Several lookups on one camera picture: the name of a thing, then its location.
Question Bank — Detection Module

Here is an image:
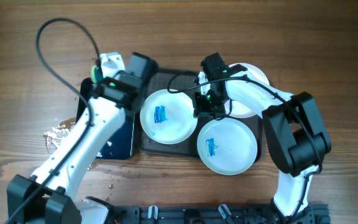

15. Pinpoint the white plate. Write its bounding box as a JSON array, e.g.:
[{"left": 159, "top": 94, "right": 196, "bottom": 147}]
[
  {"left": 140, "top": 90, "right": 198, "bottom": 144},
  {"left": 196, "top": 118, "right": 258, "bottom": 175},
  {"left": 197, "top": 62, "right": 270, "bottom": 119}
]

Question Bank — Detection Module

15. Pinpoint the white plate bottom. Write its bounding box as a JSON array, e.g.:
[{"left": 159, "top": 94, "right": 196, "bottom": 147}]
[{"left": 196, "top": 118, "right": 258, "bottom": 175}]

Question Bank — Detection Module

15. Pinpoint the left black cable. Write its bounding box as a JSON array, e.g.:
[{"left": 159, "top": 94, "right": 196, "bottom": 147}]
[{"left": 4, "top": 17, "right": 102, "bottom": 224}]

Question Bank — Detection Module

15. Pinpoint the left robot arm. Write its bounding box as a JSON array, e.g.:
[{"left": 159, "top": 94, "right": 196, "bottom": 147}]
[{"left": 7, "top": 52, "right": 158, "bottom": 223}]

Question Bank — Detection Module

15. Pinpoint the right black cable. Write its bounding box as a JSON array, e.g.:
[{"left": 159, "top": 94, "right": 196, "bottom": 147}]
[{"left": 166, "top": 70, "right": 324, "bottom": 223}]

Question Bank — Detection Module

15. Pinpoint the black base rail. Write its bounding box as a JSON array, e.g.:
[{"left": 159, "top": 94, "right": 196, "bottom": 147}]
[{"left": 110, "top": 203, "right": 332, "bottom": 224}]

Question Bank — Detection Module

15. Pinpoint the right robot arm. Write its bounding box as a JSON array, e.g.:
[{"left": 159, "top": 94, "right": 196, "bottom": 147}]
[{"left": 193, "top": 53, "right": 332, "bottom": 223}]

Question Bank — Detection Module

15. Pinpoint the green yellow sponge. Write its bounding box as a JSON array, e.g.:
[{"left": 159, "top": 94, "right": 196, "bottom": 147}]
[{"left": 90, "top": 65, "right": 103, "bottom": 84}]

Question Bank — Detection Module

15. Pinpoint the black cable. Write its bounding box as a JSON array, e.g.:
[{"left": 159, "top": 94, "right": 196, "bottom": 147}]
[
  {"left": 4, "top": 17, "right": 102, "bottom": 224},
  {"left": 166, "top": 70, "right": 324, "bottom": 223}
]

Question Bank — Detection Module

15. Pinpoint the dark brown serving tray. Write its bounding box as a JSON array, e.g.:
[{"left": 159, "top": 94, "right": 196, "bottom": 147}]
[{"left": 135, "top": 68, "right": 264, "bottom": 161}]

